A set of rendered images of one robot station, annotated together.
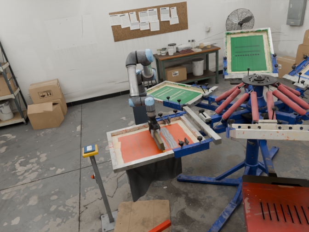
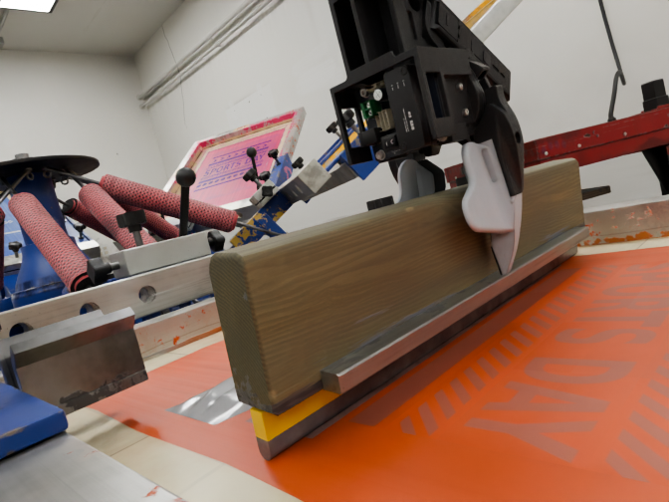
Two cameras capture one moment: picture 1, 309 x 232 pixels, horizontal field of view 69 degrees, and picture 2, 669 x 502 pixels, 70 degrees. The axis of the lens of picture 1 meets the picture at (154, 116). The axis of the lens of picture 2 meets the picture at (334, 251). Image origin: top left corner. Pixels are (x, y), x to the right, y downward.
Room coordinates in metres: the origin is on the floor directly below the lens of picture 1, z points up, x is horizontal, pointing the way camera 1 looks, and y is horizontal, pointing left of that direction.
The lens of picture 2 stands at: (1.96, 0.26, 1.06)
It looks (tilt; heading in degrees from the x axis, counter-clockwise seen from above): 5 degrees down; 239
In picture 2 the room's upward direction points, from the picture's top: 14 degrees counter-clockwise
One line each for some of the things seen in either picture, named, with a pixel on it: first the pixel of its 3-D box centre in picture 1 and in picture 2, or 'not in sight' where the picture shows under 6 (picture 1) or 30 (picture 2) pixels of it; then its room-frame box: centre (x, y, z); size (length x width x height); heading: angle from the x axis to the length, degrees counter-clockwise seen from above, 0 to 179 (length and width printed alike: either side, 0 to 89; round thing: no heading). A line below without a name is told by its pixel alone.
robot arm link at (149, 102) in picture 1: (150, 104); not in sight; (1.73, 0.02, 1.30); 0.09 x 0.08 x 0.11; 178
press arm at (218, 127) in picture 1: (198, 134); not in sight; (1.79, -0.39, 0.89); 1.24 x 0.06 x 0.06; 102
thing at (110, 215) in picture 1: (101, 188); not in sight; (1.70, 0.61, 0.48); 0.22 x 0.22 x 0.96; 12
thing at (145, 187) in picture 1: (157, 175); not in sight; (1.49, 0.05, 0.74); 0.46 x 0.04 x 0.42; 102
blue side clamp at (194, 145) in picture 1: (191, 148); not in sight; (1.48, -0.26, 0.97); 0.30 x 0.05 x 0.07; 102
